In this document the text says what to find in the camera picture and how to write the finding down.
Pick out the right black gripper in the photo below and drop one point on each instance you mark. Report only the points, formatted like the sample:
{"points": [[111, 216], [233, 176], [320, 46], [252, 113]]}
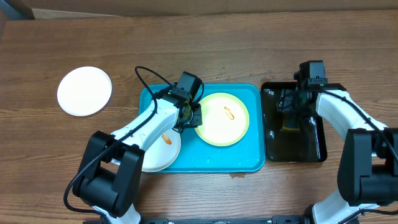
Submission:
{"points": [[286, 104]]}

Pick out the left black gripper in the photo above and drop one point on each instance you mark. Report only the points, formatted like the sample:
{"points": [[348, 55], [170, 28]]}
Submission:
{"points": [[198, 120]]}

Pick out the yellow green sponge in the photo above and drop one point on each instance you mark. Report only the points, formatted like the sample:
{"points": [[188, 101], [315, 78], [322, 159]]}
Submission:
{"points": [[290, 122]]}

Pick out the yellow-green plate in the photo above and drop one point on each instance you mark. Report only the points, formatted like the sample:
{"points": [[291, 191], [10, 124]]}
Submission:
{"points": [[225, 119]]}

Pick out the white plate with stain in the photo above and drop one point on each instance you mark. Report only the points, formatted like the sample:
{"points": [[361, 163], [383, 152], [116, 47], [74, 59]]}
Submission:
{"points": [[84, 91]]}

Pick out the white plate near arm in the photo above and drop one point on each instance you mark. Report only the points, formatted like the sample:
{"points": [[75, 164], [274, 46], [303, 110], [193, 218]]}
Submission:
{"points": [[163, 152]]}

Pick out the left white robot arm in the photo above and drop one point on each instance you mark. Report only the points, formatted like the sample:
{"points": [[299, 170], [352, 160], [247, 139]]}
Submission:
{"points": [[109, 174]]}

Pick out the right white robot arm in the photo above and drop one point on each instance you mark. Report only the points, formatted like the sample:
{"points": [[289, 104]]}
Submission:
{"points": [[367, 174]]}

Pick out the black water tray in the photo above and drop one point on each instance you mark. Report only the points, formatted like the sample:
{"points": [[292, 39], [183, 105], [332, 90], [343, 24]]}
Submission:
{"points": [[304, 145]]}

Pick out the blue plastic tray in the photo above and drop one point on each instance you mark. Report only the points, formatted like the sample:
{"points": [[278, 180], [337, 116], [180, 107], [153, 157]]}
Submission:
{"points": [[247, 155]]}

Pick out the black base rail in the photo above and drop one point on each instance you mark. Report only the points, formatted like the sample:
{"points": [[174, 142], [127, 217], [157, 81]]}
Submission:
{"points": [[278, 219]]}

